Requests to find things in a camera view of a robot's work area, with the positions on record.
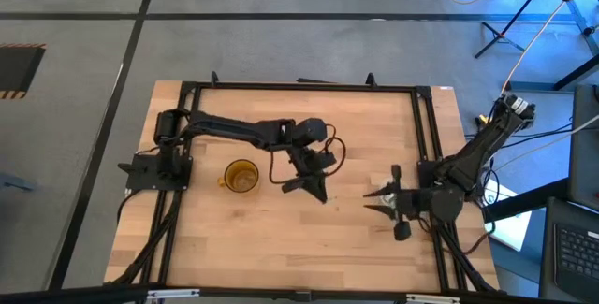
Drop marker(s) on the black standing desk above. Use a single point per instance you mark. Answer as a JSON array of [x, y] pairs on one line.
[[515, 14]]

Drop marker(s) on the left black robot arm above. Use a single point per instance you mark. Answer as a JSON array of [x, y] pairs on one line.
[[234, 128]]

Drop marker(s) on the black aluminium table frame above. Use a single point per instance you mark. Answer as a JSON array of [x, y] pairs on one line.
[[304, 87]]

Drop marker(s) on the white box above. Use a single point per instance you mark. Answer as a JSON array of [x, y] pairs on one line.
[[510, 229]]

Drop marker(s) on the black hazard-striped floor hatch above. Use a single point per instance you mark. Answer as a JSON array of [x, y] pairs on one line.
[[18, 70]]

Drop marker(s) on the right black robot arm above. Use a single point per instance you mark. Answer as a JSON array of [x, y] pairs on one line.
[[482, 149]]

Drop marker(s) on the black laptop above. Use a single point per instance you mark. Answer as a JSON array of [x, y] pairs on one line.
[[578, 257]]

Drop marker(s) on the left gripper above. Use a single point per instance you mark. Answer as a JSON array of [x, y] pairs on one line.
[[309, 161]]

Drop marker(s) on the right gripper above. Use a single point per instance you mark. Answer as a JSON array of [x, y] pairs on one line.
[[414, 202]]

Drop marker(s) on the black camera gantry bar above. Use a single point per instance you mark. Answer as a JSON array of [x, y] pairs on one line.
[[70, 297]]

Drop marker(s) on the clear plastic bowl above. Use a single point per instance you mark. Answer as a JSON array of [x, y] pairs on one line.
[[384, 183]]

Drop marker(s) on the grey floor object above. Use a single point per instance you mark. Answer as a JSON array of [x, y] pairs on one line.
[[14, 182]]

